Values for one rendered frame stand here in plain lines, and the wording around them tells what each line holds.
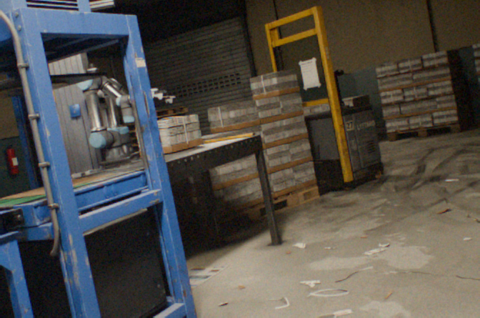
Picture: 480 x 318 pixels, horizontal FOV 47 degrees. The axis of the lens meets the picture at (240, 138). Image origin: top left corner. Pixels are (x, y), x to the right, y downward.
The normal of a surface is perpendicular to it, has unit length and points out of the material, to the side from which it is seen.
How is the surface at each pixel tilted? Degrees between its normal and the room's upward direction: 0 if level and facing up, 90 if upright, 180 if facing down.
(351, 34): 90
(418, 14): 90
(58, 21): 90
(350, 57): 90
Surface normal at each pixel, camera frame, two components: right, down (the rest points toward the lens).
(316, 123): -0.75, 0.18
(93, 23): 0.85, -0.14
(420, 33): -0.50, 0.15
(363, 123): 0.64, -0.08
